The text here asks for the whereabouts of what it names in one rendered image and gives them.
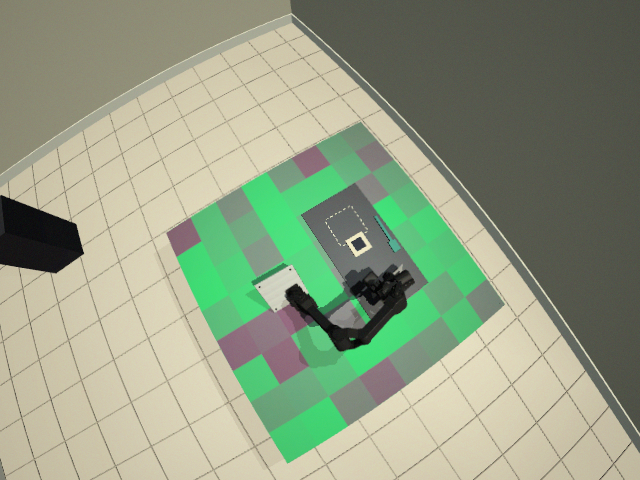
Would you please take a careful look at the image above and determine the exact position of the beige square tile with dark centre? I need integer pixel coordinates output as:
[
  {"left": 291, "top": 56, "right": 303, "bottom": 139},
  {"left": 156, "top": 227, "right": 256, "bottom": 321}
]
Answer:
[{"left": 346, "top": 231, "right": 372, "bottom": 257}]

